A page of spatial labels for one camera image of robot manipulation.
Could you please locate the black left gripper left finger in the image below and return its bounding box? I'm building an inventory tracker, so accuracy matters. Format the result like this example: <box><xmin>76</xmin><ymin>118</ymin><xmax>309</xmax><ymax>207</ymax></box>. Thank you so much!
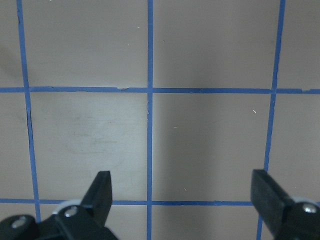
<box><xmin>0</xmin><ymin>171</ymin><xmax>117</xmax><ymax>240</ymax></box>

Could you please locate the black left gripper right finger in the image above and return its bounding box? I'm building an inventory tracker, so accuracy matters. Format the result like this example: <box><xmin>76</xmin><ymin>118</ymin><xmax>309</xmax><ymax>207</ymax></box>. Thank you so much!
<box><xmin>250</xmin><ymin>169</ymin><xmax>320</xmax><ymax>240</ymax></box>

